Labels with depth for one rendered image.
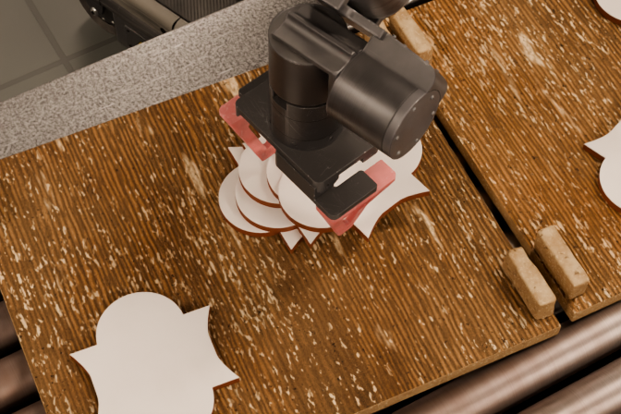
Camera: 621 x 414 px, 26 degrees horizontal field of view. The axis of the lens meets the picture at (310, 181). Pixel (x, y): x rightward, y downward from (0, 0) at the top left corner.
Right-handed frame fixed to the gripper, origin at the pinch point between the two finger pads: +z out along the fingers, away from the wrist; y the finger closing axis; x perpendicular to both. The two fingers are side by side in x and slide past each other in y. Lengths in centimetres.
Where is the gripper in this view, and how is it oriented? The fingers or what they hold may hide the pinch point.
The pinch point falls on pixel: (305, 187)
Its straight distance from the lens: 111.2
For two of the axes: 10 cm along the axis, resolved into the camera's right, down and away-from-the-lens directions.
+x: -7.6, 5.3, -3.7
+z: -0.1, 5.6, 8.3
